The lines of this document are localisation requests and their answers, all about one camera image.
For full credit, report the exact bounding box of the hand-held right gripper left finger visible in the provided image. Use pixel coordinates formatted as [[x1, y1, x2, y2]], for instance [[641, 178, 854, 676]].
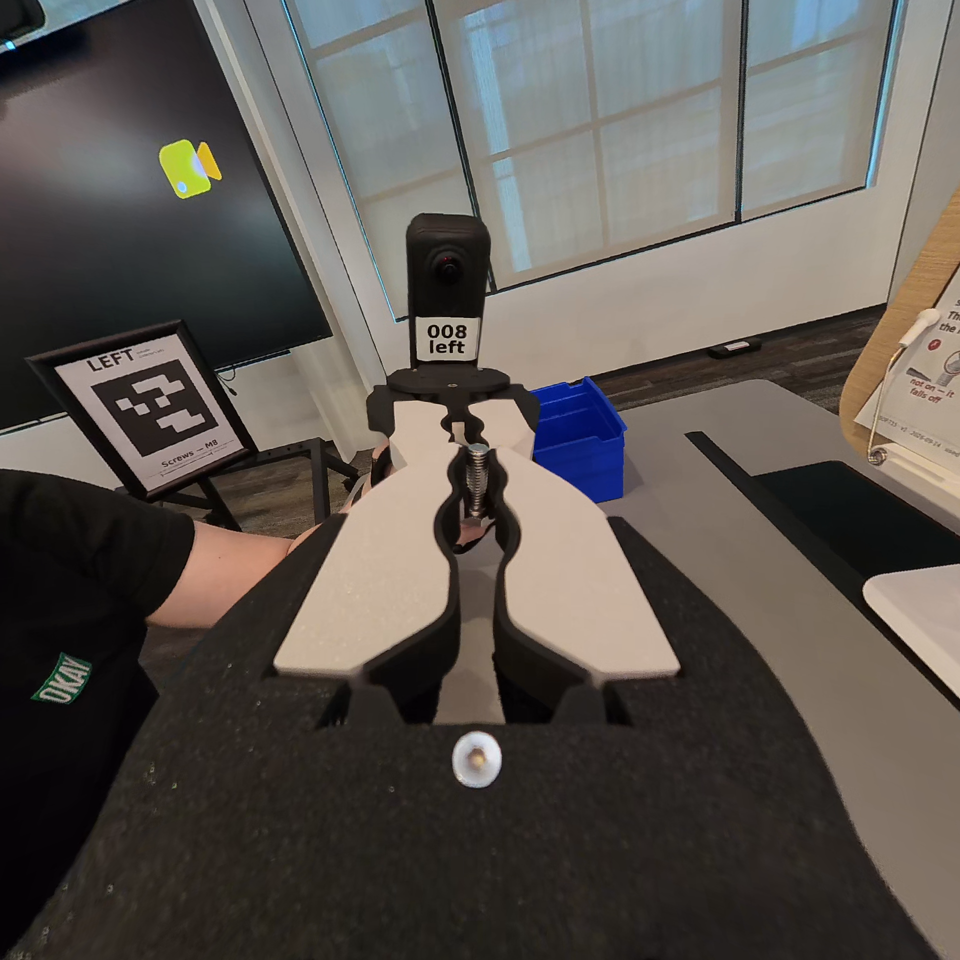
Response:
[[272, 444, 460, 685]]

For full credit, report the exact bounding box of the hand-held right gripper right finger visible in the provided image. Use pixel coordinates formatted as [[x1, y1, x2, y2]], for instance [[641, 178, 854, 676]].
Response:
[[493, 447, 682, 686]]

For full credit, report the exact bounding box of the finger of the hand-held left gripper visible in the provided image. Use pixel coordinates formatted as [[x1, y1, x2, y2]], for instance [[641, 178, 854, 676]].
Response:
[[466, 401, 537, 462], [388, 401, 468, 474]]

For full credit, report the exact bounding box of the silver hex bolt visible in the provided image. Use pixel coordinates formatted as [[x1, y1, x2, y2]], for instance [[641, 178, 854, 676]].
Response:
[[463, 442, 494, 524]]

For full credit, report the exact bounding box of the blue divided plastic bin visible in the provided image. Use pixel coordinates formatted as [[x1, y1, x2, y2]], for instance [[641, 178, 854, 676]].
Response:
[[528, 377, 628, 504]]

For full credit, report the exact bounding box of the person's left hand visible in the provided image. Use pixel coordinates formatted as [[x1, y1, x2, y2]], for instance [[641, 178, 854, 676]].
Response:
[[337, 444, 393, 519]]

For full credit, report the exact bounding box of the white framed glass window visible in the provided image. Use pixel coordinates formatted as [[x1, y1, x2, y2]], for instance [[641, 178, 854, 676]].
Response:
[[281, 0, 901, 324]]

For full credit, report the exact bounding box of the black framed board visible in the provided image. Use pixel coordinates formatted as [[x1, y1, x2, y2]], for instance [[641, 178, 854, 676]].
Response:
[[26, 321, 260, 502]]

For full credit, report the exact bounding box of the wooden document stand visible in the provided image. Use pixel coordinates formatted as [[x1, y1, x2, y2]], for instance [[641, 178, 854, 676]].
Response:
[[840, 210, 960, 485]]

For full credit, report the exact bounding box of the printed instruction poster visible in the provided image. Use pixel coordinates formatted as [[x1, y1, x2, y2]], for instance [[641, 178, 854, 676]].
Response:
[[873, 266, 960, 468]]

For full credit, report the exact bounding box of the black metal table frame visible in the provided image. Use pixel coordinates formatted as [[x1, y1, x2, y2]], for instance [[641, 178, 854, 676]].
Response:
[[116, 438, 361, 535]]

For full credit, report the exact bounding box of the wire page holder clip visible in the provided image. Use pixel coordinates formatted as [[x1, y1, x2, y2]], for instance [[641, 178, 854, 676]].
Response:
[[866, 309, 943, 468]]

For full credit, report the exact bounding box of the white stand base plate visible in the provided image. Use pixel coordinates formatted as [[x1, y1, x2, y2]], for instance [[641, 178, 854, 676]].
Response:
[[862, 566, 960, 680]]

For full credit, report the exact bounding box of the large black wall screen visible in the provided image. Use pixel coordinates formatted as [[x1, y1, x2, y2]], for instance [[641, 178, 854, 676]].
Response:
[[0, 0, 335, 436]]

